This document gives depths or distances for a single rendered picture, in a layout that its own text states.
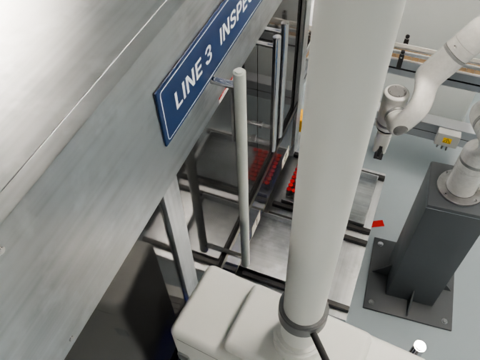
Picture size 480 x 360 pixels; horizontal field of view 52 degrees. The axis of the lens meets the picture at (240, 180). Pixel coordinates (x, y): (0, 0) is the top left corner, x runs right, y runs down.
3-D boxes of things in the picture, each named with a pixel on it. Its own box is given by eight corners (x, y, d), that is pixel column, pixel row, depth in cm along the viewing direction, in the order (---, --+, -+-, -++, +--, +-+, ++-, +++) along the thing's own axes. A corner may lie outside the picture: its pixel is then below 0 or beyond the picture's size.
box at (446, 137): (433, 143, 277) (438, 132, 270) (434, 137, 280) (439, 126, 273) (455, 149, 274) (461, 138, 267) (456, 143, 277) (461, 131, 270)
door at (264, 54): (256, 181, 168) (255, 33, 121) (294, 100, 192) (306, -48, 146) (257, 181, 167) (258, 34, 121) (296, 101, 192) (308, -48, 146)
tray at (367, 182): (281, 203, 202) (281, 198, 199) (300, 159, 217) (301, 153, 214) (362, 229, 193) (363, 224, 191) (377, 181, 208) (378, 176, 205)
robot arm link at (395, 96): (404, 129, 170) (398, 111, 176) (413, 101, 160) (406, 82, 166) (380, 130, 170) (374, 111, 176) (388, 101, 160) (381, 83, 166)
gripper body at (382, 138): (380, 111, 179) (374, 133, 188) (373, 131, 173) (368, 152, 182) (401, 116, 177) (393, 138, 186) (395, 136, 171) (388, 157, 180)
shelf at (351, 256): (218, 278, 184) (218, 276, 182) (279, 148, 224) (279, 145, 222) (345, 322, 172) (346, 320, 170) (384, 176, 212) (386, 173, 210)
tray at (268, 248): (223, 264, 185) (223, 260, 182) (248, 211, 200) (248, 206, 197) (311, 294, 177) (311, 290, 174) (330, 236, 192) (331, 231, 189)
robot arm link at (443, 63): (478, 83, 147) (401, 142, 166) (461, 49, 157) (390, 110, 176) (458, 70, 143) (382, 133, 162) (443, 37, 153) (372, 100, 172)
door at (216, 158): (198, 302, 141) (170, 171, 95) (255, 182, 167) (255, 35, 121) (200, 303, 141) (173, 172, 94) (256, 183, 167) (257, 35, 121)
